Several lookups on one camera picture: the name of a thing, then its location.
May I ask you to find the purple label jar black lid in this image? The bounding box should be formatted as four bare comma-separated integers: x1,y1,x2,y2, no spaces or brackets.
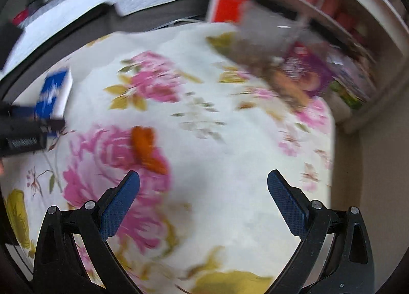
270,21,340,110

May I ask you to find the floral tablecloth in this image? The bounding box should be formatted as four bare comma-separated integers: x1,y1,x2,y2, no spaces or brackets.
0,21,337,294

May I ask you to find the stack of papers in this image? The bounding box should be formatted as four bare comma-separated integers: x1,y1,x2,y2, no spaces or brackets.
329,46,379,103

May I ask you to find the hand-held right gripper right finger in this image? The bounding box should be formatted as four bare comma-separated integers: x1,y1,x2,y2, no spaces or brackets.
267,169,374,294

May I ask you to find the clear jar with black lid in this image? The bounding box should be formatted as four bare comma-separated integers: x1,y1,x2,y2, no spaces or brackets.
222,0,309,74

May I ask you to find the striped bed sheet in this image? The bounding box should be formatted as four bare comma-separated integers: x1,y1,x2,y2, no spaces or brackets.
0,0,113,72

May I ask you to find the orange peel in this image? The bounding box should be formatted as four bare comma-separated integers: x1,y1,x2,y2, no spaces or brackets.
130,125,169,176

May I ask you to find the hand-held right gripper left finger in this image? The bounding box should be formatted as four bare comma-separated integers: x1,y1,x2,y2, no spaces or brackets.
33,171,141,294

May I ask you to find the green and white package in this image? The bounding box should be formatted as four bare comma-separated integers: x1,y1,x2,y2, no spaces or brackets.
331,81,365,111

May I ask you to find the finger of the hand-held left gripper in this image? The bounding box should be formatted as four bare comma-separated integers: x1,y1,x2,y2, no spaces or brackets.
0,135,47,158
0,104,66,136

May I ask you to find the small blue box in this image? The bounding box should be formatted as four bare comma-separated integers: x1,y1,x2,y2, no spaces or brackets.
35,68,73,138

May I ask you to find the red cardboard box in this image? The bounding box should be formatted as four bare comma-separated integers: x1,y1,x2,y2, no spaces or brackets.
212,0,254,24

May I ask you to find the white shelf unit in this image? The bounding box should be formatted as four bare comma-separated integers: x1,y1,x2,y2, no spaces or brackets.
206,0,409,135

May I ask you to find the white cable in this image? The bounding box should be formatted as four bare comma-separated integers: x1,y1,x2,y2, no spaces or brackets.
158,16,206,30

